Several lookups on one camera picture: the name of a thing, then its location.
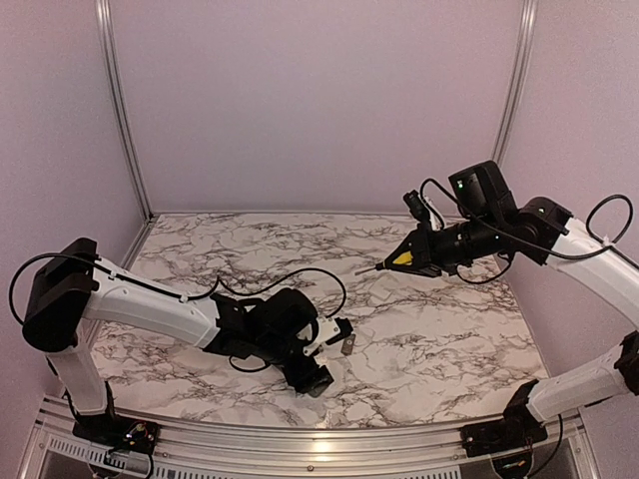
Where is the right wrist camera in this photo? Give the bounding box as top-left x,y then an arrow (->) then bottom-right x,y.
402,190 -> 445,231

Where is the yellow handled screwdriver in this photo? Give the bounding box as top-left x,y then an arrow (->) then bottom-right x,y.
354,251 -> 412,276

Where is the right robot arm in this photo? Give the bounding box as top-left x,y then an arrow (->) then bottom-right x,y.
375,161 -> 638,447

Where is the grey battery cover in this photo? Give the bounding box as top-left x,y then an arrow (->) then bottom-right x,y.
340,334 -> 355,356

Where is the aluminium front rail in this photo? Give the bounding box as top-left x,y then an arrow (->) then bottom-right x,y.
29,396 -> 595,479

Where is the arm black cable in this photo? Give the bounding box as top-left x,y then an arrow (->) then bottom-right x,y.
8,251 -> 348,373
419,178 -> 634,285

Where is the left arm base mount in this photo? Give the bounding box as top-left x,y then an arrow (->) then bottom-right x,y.
73,415 -> 160,454

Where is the left aluminium corner post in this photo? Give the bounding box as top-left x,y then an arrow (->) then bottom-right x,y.
95,0 -> 154,223

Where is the aluminium corner post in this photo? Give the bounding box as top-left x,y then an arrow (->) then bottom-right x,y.
95,0 -> 154,223
491,0 -> 539,166

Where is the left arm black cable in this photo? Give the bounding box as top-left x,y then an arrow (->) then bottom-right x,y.
8,251 -> 348,373

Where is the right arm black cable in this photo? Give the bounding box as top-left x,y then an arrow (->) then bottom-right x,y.
419,178 -> 634,285

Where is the right aluminium corner post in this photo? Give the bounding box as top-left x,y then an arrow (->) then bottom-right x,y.
491,0 -> 539,166

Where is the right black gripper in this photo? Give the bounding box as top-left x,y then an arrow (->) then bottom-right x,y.
384,212 -> 504,277

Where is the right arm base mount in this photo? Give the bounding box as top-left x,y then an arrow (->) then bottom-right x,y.
460,418 -> 548,457

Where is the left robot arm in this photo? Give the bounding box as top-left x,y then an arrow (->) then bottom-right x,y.
14,238 -> 339,444

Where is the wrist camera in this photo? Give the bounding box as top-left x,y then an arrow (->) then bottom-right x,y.
402,190 -> 445,231
297,317 -> 353,356

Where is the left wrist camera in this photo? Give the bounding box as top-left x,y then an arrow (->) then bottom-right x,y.
297,317 -> 353,356

